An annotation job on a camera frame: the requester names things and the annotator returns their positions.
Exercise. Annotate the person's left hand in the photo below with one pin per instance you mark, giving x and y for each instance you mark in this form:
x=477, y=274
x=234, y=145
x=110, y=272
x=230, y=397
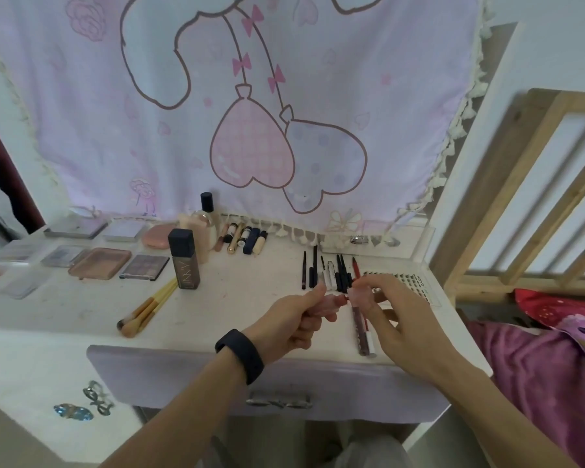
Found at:
x=283, y=326

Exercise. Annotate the person's right hand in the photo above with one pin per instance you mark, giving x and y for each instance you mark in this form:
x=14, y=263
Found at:
x=414, y=331

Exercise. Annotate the false eyelash tray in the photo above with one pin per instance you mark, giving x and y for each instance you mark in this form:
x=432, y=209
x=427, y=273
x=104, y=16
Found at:
x=419, y=283

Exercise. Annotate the brown pencil white cap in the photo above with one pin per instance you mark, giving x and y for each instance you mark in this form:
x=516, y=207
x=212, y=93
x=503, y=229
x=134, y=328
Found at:
x=361, y=336

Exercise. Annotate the black pencil cap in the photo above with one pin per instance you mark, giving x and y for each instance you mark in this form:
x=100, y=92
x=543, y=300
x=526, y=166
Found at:
x=311, y=277

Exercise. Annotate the long black makeup pencil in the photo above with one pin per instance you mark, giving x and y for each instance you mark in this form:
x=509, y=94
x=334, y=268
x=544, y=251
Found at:
x=315, y=263

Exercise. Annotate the short black makeup pencil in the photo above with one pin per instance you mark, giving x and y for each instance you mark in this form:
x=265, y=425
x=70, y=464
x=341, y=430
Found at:
x=339, y=275

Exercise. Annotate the beige tube black cap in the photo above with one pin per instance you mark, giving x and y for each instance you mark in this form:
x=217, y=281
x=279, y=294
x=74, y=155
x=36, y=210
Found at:
x=260, y=243

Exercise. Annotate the red makeup pencil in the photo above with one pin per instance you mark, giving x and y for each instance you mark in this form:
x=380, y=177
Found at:
x=356, y=268

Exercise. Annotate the navy cosmetic tube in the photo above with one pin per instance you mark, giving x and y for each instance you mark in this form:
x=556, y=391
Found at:
x=251, y=241

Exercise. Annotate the small pale tube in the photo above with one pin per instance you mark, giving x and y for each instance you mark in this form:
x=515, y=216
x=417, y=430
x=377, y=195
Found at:
x=228, y=232

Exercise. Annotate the pink concealer tube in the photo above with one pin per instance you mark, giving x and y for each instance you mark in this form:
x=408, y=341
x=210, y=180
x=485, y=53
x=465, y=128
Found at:
x=220, y=236

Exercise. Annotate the dark square foundation bottle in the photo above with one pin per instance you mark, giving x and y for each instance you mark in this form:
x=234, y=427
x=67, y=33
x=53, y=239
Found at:
x=184, y=263

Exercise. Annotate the peach pump bottle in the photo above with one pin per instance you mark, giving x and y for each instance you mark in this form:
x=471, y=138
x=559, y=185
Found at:
x=200, y=229

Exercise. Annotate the purple drawer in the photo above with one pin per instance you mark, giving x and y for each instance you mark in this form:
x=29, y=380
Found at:
x=151, y=380

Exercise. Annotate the foundation bottle black cap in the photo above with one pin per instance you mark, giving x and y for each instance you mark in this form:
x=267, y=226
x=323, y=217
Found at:
x=206, y=200

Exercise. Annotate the pink rounded compact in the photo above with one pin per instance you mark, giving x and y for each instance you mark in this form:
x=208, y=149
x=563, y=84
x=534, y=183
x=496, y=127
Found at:
x=157, y=237

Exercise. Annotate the small grey square palette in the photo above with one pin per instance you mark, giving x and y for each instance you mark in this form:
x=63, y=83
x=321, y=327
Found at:
x=125, y=231

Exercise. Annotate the brown blush palette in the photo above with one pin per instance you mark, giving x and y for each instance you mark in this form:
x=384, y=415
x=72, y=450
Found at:
x=100, y=264

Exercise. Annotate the silver square palette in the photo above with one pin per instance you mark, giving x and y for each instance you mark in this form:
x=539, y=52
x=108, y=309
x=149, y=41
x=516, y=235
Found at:
x=64, y=256

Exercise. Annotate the clear square palette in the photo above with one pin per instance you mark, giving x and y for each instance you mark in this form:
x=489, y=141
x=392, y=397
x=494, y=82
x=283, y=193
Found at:
x=23, y=286

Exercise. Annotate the person's right forearm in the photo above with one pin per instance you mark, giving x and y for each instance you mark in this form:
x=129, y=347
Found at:
x=507, y=419

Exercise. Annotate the person's left forearm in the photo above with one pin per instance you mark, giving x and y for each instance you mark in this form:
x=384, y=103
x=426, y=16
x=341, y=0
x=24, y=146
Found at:
x=175, y=419

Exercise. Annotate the white dressing table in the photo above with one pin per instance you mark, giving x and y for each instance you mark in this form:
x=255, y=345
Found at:
x=78, y=326

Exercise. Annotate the black smartwatch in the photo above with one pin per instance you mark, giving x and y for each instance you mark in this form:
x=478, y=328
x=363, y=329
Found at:
x=241, y=355

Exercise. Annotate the silver oval metal fitting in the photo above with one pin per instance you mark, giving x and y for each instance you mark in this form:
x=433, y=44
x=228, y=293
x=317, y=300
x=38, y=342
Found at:
x=358, y=240
x=390, y=242

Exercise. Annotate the red floral pillow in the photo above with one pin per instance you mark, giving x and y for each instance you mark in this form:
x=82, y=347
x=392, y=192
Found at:
x=546, y=309

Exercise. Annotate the purple bed sheet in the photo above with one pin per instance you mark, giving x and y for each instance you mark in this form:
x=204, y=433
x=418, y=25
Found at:
x=541, y=394

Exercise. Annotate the blue shiny cabinet sticker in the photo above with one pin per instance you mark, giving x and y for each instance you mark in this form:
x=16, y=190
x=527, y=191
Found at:
x=73, y=412

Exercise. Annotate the pink cartoon cloth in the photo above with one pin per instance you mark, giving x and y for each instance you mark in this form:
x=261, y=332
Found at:
x=102, y=141

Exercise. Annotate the dark red wooden door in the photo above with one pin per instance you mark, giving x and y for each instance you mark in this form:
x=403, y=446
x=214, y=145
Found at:
x=5, y=190

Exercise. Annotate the wooden bed frame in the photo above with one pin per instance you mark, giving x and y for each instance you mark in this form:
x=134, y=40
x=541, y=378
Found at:
x=487, y=190

